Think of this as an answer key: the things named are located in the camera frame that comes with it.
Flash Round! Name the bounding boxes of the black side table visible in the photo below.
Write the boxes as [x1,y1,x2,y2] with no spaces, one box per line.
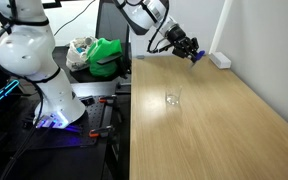
[52,44,132,84]

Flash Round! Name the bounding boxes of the orange handled black clamp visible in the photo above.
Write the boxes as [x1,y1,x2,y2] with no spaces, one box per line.
[88,125,115,140]
[98,94,118,105]

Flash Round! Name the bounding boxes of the dark grey upright panel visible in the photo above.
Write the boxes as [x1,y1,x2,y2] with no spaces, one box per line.
[95,0,132,79]

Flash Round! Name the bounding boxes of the black base cable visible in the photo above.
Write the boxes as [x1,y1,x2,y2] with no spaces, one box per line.
[0,86,45,180]

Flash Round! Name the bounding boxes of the clear glass cup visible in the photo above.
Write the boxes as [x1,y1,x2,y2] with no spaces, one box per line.
[164,84,184,106]

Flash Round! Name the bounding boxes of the white plastic bag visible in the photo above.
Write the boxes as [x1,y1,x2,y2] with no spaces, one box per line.
[65,35,100,73]

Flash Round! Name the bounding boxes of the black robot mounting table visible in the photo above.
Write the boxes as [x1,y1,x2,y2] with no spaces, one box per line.
[0,81,132,180]

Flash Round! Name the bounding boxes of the white rectangular box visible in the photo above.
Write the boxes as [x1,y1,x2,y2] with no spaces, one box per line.
[208,51,233,70]

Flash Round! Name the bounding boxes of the black metal frame bar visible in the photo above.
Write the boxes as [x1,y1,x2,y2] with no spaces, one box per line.
[41,0,63,9]

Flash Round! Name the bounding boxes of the grey marker with blue cap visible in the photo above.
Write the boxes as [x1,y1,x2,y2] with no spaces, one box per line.
[191,49,206,69]

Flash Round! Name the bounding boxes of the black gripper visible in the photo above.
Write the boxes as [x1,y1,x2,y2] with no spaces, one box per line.
[167,24,201,64]

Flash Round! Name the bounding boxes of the green bag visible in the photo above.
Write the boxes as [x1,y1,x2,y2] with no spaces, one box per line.
[86,37,124,78]

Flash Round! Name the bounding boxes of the black computer case cyan lights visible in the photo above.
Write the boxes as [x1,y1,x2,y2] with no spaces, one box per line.
[0,79,20,116]

